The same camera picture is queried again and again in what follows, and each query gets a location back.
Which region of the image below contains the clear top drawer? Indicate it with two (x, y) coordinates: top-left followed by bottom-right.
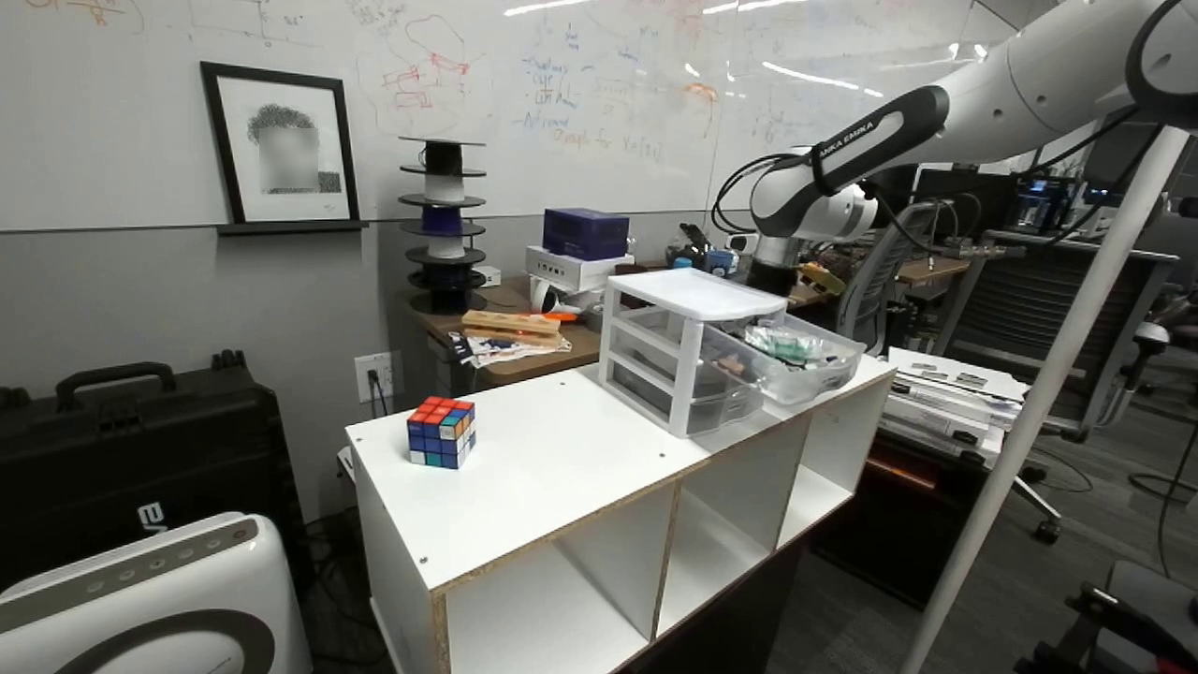
(704, 313), (861, 408)

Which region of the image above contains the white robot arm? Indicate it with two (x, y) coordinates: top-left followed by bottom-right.
(710, 0), (1198, 271)

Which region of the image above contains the wall power outlet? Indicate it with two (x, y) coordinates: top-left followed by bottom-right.
(352, 353), (394, 402)

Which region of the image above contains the black framed picture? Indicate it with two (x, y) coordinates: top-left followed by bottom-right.
(200, 61), (359, 231)

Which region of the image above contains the stack of papers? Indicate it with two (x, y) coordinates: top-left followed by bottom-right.
(885, 347), (1031, 456)

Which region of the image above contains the purple box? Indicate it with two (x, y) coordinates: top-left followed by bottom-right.
(541, 208), (628, 258)

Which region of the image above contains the white tripod pole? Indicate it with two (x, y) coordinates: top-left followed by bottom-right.
(897, 122), (1190, 674)

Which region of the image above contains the white air purifier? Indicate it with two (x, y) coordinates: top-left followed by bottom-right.
(0, 512), (313, 674)

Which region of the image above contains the colourful cube box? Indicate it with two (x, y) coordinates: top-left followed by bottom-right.
(409, 398), (475, 469)

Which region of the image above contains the white flat box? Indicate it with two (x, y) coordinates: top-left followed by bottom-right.
(523, 242), (628, 292)

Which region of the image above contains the wooden brush block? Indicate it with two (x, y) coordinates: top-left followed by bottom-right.
(459, 312), (563, 336)

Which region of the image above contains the white shelf cabinet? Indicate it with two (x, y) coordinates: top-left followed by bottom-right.
(349, 361), (896, 674)

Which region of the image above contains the black hard case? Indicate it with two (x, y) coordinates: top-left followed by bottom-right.
(0, 353), (309, 583)

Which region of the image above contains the wooden side table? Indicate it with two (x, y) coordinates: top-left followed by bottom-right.
(410, 302), (598, 392)

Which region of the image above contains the white plastic drawer unit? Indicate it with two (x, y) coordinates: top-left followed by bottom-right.
(598, 271), (787, 433)

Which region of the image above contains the black white spool stack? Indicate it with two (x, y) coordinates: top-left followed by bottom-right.
(404, 120), (485, 313)

